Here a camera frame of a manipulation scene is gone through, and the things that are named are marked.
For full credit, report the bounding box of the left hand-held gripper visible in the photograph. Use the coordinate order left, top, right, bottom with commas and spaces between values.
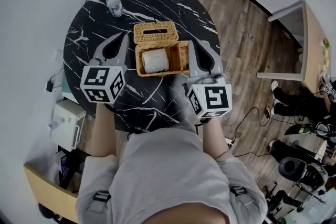
80, 32, 130, 104

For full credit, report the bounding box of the person's left forearm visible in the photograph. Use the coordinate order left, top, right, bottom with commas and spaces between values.
90, 102, 119, 158

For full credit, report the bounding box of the light wooden desk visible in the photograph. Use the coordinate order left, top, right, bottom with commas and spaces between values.
256, 0, 336, 99
23, 162, 80, 224

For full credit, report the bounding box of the woven wicker box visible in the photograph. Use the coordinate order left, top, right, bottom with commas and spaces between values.
133, 21, 191, 78

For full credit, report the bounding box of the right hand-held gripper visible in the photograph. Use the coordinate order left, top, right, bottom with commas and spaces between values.
183, 40, 233, 120

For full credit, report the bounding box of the black office chair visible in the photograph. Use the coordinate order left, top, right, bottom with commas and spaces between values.
277, 156, 329, 194

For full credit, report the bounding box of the person's right forearm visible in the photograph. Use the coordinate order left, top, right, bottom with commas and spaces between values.
200, 115, 230, 160

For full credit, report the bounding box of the white toilet paper roll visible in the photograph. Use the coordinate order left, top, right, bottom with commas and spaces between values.
142, 49, 170, 74

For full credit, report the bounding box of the white plastic appliance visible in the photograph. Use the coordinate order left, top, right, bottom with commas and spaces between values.
50, 99, 87, 152

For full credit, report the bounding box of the blue carton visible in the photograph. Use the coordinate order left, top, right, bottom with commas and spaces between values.
56, 151, 69, 177

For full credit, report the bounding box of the person's grey shirt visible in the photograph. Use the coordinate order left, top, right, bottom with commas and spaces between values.
76, 120, 269, 224

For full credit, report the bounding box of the clear plastic water bottle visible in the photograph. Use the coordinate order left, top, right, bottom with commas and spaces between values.
105, 0, 124, 18

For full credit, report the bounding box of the black floor cable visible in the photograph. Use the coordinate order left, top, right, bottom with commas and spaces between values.
225, 105, 274, 158

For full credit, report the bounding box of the grey strap buckle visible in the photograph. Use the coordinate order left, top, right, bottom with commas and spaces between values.
87, 189, 112, 214
229, 185, 256, 206

